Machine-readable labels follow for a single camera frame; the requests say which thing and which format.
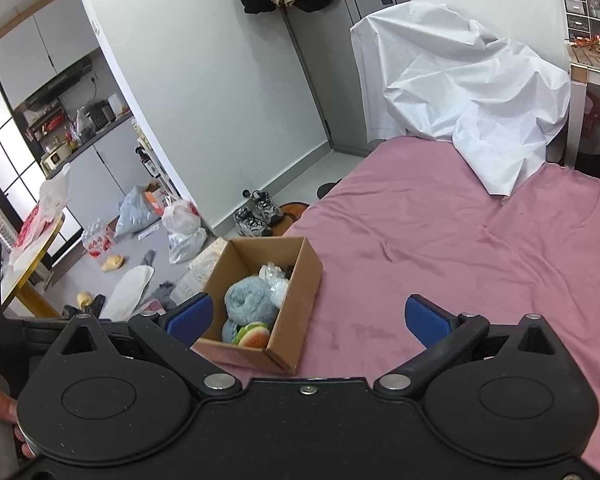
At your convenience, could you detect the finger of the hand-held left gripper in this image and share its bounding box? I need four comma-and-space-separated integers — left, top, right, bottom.
2, 316, 76, 342

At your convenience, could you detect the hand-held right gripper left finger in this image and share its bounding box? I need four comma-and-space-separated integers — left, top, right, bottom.
47, 293, 242, 397

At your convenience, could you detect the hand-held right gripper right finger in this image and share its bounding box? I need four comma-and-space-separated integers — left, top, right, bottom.
373, 294, 568, 397

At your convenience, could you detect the light blue fluffy plush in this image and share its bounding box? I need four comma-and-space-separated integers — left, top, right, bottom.
223, 275, 279, 328

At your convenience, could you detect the burger plush toy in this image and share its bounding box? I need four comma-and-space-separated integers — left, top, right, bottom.
232, 323, 272, 350

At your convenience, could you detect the clear bag of white stuffing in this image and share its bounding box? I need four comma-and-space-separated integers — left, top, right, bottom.
258, 262, 291, 309

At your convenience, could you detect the brown cardboard box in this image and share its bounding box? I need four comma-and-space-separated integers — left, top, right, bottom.
192, 236, 324, 375

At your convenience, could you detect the person's left hand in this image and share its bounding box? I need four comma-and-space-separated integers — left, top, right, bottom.
0, 382, 35, 461

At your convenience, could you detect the dark fluffy rug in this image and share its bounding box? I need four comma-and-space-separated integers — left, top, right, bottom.
147, 281, 178, 311

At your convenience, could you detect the clear packet with label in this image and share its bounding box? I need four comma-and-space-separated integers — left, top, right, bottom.
172, 262, 216, 301

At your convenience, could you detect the round yellow-edged table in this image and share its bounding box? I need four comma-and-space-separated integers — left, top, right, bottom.
0, 210, 67, 318

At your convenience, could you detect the white shoe insole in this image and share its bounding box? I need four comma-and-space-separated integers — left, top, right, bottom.
100, 265, 155, 320

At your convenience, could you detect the clear plastic bag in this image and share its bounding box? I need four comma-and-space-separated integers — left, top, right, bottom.
168, 227, 208, 265

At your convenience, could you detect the pink bed sheet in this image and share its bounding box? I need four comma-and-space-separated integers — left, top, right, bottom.
192, 135, 600, 467

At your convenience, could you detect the white plastic bag red print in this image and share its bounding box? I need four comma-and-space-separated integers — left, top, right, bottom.
161, 197, 202, 235

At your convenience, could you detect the pack of water bottles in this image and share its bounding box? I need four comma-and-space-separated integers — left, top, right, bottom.
81, 219, 116, 258

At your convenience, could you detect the grey white sneaker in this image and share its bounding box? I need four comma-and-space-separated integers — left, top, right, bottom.
251, 190, 284, 226
233, 206, 272, 237

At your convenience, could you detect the grey plastic bag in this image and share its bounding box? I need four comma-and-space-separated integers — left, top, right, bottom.
114, 185, 162, 237

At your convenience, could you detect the orange carton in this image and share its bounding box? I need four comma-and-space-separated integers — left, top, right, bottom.
144, 189, 167, 217

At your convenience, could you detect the orange cat floor mat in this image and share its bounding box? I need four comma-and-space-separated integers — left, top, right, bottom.
270, 201, 311, 237

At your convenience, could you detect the black slipper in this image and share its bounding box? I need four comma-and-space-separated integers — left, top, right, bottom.
316, 178, 343, 200

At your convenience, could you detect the grey kitchen cabinet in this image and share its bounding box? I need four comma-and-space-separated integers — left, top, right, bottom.
40, 115, 168, 257

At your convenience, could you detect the white cover sheet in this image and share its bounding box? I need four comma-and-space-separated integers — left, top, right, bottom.
350, 1, 572, 198

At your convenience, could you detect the black range hood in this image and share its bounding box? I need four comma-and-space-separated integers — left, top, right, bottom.
12, 57, 93, 111

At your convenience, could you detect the grey door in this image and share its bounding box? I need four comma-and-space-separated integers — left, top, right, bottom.
280, 0, 411, 154

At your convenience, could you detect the white desk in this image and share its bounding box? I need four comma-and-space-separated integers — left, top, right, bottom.
562, 42, 600, 170

